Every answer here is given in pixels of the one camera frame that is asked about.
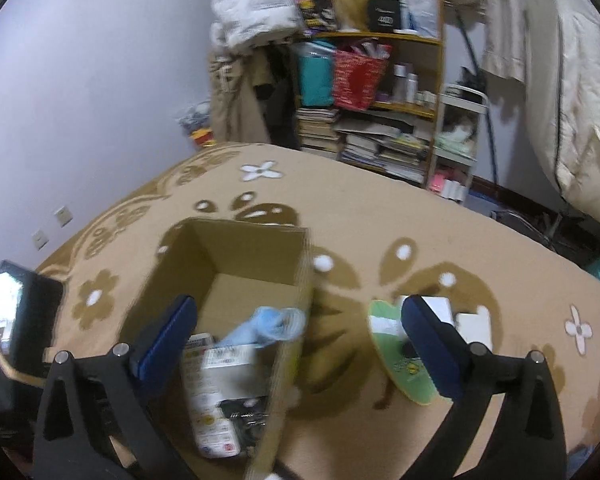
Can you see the pile of magazines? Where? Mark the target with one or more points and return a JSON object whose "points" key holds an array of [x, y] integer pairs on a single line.
{"points": [[385, 155]]}

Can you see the white quilt bedding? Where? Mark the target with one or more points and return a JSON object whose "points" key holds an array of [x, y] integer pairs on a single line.
{"points": [[570, 85]]}

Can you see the black metal chair frame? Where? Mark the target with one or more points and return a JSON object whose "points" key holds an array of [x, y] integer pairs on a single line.
{"points": [[545, 230]]}

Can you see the black box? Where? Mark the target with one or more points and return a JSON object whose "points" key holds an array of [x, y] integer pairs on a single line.
{"points": [[385, 15]]}

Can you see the wooden shelf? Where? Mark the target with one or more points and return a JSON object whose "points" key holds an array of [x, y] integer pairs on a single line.
{"points": [[430, 45]]}

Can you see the wooden phone stand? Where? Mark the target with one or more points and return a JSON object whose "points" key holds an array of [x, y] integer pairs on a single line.
{"points": [[10, 365]]}

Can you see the white wall socket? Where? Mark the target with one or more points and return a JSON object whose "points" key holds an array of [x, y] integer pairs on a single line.
{"points": [[40, 239], [63, 216]]}

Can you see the red patterned bag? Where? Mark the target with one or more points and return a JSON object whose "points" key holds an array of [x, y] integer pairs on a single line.
{"points": [[360, 80]]}

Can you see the beige hanging cloth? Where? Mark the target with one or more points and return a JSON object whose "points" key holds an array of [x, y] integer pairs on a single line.
{"points": [[230, 100]]}

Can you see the white trolley cart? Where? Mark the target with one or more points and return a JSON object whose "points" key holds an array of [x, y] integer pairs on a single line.
{"points": [[457, 140]]}

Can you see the stack of books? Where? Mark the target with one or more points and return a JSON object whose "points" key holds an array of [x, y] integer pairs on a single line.
{"points": [[317, 132]]}

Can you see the bunch of keys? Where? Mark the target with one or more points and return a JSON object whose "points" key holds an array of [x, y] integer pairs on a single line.
{"points": [[245, 410]]}

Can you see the pink and black magazine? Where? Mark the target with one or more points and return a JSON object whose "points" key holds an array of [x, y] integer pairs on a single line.
{"points": [[312, 2]]}

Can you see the black tablet screen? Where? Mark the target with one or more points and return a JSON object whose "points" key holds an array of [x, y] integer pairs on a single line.
{"points": [[25, 320]]}

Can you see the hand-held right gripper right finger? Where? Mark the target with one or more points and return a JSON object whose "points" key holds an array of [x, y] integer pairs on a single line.
{"points": [[430, 345]]}

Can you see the blue pole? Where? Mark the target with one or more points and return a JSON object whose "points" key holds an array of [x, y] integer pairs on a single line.
{"points": [[490, 135]]}

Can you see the yellow printed cardboard box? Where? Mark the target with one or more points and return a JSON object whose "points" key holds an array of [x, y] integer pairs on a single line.
{"points": [[250, 255]]}

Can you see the white fan remote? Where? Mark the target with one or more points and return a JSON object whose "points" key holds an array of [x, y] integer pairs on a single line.
{"points": [[230, 357]]}

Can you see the green yellow-rimmed card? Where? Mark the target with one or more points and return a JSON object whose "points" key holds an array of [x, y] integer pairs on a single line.
{"points": [[395, 360]]}

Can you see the teal storage box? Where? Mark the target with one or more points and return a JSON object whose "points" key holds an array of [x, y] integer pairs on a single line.
{"points": [[315, 75]]}

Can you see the long white TV remote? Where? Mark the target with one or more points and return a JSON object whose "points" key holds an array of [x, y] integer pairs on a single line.
{"points": [[215, 410]]}

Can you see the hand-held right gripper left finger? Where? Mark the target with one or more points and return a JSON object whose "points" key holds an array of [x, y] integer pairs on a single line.
{"points": [[165, 340]]}

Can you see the white hanging cloth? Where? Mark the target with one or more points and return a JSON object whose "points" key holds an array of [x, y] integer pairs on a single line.
{"points": [[500, 20]]}

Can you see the white square power adapter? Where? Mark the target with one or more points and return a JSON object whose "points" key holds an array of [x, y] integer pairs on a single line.
{"points": [[475, 330]]}

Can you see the white bottles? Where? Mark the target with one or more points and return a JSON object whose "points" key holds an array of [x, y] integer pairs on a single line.
{"points": [[405, 85]]}

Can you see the brown plush toy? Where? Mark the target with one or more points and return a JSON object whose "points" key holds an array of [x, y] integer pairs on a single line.
{"points": [[350, 5]]}

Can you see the black hanging cloth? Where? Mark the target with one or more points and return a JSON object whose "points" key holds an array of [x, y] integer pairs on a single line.
{"points": [[280, 105]]}

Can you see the white puffer jacket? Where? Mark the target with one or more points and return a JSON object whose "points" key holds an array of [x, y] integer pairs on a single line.
{"points": [[250, 0]]}

